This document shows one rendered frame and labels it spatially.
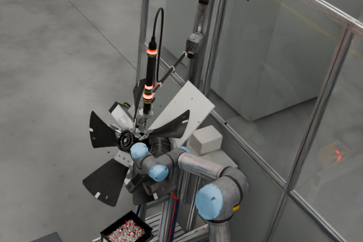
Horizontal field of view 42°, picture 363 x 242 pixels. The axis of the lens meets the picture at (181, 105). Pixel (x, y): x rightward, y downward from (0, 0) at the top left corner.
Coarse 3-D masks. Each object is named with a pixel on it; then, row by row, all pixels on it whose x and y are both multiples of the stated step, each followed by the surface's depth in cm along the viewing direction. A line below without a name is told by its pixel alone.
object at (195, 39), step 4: (196, 32) 273; (192, 36) 271; (196, 36) 271; (200, 36) 272; (188, 40) 267; (192, 40) 267; (196, 40) 268; (200, 40) 269; (188, 44) 268; (192, 44) 267; (196, 44) 266; (200, 44) 272; (192, 48) 269; (196, 48) 268; (196, 52) 269
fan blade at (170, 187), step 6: (162, 180) 238; (168, 180) 238; (162, 186) 236; (168, 186) 236; (174, 186) 236; (138, 192) 235; (144, 192) 234; (156, 192) 234; (162, 192) 234; (168, 192) 234; (138, 198) 233; (144, 198) 233; (150, 198) 233; (138, 204) 232
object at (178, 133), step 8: (184, 112) 247; (176, 120) 244; (184, 120) 239; (160, 128) 246; (168, 128) 240; (176, 128) 236; (184, 128) 233; (152, 136) 241; (160, 136) 237; (168, 136) 234; (176, 136) 231
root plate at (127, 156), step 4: (120, 152) 252; (124, 152) 252; (116, 156) 252; (120, 156) 253; (124, 156) 253; (128, 156) 253; (120, 160) 253; (124, 160) 253; (124, 164) 253; (128, 164) 254
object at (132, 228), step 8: (128, 224) 252; (136, 224) 253; (112, 232) 247; (120, 232) 247; (128, 232) 247; (136, 232) 248; (144, 232) 249; (112, 240) 242; (120, 240) 243; (128, 240) 244
